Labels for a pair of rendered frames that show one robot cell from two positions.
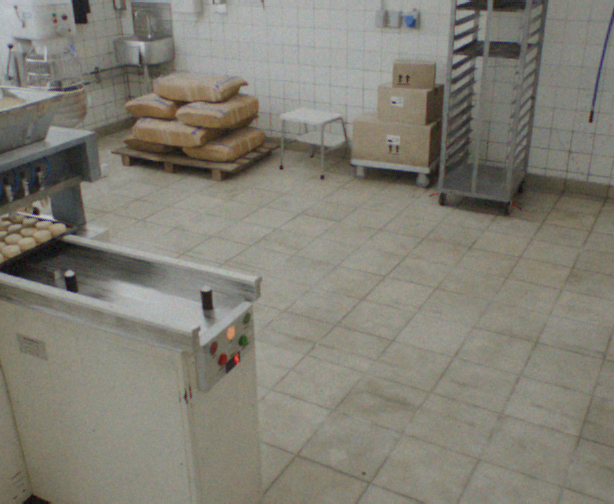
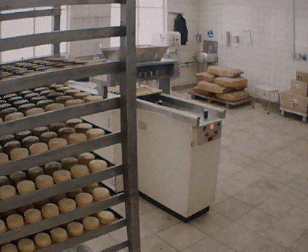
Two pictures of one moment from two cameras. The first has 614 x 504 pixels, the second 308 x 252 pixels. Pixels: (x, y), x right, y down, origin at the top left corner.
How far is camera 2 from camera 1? 0.68 m
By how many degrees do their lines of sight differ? 22
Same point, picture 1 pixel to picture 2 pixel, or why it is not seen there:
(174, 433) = (185, 160)
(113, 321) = (171, 115)
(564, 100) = not seen: outside the picture
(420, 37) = (306, 64)
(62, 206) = (162, 86)
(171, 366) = (188, 131)
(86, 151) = (173, 66)
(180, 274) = (198, 108)
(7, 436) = not seen: hidden behind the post
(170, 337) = (189, 120)
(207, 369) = (200, 136)
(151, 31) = (209, 50)
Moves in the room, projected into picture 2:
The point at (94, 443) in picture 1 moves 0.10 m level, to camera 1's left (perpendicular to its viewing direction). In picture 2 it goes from (157, 165) to (145, 163)
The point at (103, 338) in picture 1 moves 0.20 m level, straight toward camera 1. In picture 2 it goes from (167, 121) to (166, 130)
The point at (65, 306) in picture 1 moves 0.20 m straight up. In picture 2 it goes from (156, 109) to (156, 82)
